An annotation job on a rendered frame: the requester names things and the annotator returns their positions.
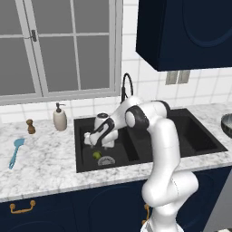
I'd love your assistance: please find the beige soap dispenser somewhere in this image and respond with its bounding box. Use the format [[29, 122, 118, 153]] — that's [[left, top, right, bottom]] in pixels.
[[53, 101, 68, 132]]

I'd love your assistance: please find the grey framed window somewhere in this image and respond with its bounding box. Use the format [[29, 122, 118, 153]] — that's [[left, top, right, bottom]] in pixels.
[[0, 0, 124, 106]]

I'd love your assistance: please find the grey appliance panel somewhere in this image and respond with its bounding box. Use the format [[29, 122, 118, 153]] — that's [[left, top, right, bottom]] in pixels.
[[201, 174, 232, 232]]

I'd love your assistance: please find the black arched tap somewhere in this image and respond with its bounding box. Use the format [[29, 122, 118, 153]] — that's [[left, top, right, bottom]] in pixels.
[[120, 72, 135, 104]]

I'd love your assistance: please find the brass cupboard door handle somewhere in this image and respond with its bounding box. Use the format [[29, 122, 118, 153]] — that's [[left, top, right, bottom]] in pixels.
[[141, 203, 151, 227]]

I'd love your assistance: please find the brown pepper grinder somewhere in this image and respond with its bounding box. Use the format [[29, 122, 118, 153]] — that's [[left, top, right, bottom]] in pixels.
[[25, 119, 36, 135]]

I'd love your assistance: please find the dark blue drawer front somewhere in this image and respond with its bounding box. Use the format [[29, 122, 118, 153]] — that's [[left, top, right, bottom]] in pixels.
[[0, 191, 74, 232]]

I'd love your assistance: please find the grey window latch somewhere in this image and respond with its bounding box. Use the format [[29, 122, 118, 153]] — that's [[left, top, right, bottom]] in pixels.
[[24, 29, 38, 43]]

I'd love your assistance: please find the black double sink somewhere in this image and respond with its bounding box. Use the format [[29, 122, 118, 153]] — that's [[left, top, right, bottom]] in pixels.
[[73, 107, 229, 174]]

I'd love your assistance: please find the grey wall socket plate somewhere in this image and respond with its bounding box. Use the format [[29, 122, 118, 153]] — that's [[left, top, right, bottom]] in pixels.
[[165, 70, 179, 86], [177, 70, 191, 85]]

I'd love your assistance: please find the dark grey bowl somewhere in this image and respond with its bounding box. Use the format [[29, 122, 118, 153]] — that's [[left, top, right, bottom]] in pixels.
[[220, 113, 232, 140]]

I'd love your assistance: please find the brass drawer handle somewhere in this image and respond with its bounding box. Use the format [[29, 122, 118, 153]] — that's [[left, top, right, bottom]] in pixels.
[[9, 199, 36, 215]]

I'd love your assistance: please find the metal sink drain strainer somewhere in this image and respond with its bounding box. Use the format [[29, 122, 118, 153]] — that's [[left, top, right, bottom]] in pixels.
[[97, 155, 116, 167]]

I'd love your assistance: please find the blue spatula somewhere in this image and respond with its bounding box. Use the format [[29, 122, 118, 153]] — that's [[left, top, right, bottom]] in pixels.
[[7, 138, 26, 170]]

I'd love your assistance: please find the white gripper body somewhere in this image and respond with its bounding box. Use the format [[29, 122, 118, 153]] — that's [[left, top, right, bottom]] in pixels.
[[83, 130, 120, 150]]

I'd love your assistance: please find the dark blue cupboard door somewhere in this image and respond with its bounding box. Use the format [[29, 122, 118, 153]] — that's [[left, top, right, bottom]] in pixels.
[[177, 166, 232, 232], [71, 179, 152, 232]]

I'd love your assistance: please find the dark blue wall cupboard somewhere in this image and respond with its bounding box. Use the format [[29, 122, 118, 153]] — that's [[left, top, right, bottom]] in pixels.
[[135, 0, 232, 73]]

